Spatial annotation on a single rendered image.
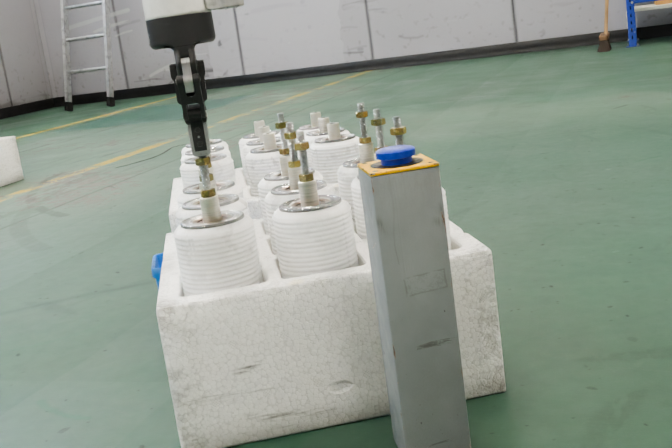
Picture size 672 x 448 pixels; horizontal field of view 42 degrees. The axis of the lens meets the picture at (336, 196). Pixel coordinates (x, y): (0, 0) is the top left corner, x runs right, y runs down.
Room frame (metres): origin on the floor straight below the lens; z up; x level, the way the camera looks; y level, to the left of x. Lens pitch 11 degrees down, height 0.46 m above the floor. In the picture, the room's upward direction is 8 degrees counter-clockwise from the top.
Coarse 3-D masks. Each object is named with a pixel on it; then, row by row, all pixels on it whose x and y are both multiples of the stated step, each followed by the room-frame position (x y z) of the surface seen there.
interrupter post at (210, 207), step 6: (204, 198) 1.01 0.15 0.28; (210, 198) 1.01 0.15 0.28; (216, 198) 1.02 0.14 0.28; (204, 204) 1.01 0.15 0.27; (210, 204) 1.01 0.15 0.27; (216, 204) 1.02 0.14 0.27; (204, 210) 1.01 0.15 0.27; (210, 210) 1.01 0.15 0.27; (216, 210) 1.02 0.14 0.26; (204, 216) 1.02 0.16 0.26; (210, 216) 1.01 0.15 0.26; (216, 216) 1.02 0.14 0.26; (204, 222) 1.02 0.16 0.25; (210, 222) 1.01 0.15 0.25
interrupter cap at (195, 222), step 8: (192, 216) 1.05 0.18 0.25; (200, 216) 1.05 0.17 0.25; (224, 216) 1.04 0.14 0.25; (232, 216) 1.02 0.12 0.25; (240, 216) 1.01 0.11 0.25; (184, 224) 1.01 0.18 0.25; (192, 224) 1.01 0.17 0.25; (200, 224) 1.00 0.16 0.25; (208, 224) 0.99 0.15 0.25; (216, 224) 0.99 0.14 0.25; (224, 224) 0.99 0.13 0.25
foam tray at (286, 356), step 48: (240, 288) 0.97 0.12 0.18; (288, 288) 0.96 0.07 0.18; (336, 288) 0.96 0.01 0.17; (480, 288) 0.99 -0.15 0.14; (192, 336) 0.94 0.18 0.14; (240, 336) 0.95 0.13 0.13; (288, 336) 0.96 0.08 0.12; (336, 336) 0.96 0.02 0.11; (480, 336) 0.99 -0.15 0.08; (192, 384) 0.94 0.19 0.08; (240, 384) 0.95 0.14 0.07; (288, 384) 0.95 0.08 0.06; (336, 384) 0.97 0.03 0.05; (384, 384) 0.97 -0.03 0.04; (480, 384) 0.98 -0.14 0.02; (192, 432) 0.94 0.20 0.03; (240, 432) 0.95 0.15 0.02; (288, 432) 0.95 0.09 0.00
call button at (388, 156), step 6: (378, 150) 0.88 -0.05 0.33; (384, 150) 0.87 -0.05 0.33; (390, 150) 0.87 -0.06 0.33; (396, 150) 0.86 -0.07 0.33; (402, 150) 0.86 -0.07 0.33; (408, 150) 0.86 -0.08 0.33; (414, 150) 0.87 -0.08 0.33; (378, 156) 0.87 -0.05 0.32; (384, 156) 0.86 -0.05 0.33; (390, 156) 0.86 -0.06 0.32; (396, 156) 0.86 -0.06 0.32; (402, 156) 0.86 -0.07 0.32; (408, 156) 0.86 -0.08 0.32; (384, 162) 0.87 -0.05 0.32; (390, 162) 0.86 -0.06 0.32; (396, 162) 0.86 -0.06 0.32; (402, 162) 0.86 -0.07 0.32; (408, 162) 0.87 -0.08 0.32
